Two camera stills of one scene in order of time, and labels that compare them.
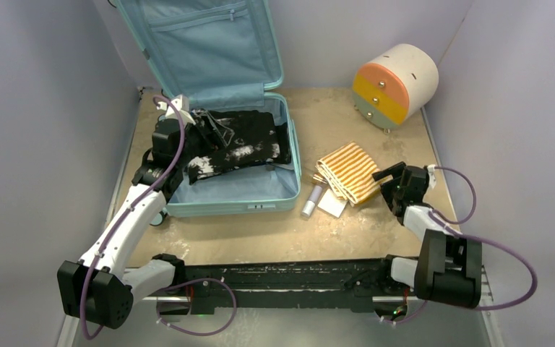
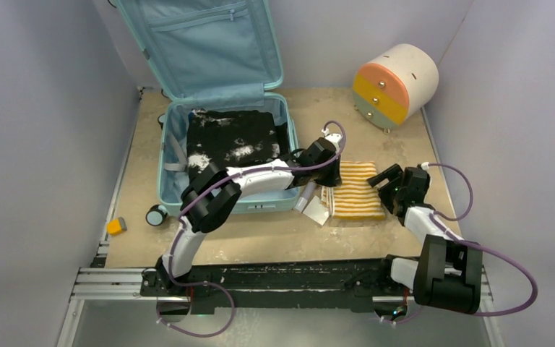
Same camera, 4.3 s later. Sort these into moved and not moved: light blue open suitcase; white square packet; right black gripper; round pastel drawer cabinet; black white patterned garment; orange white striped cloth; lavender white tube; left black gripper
Moved: orange white striped cloth; left black gripper; white square packet; lavender white tube
Not moved: black white patterned garment; right black gripper; light blue open suitcase; round pastel drawer cabinet
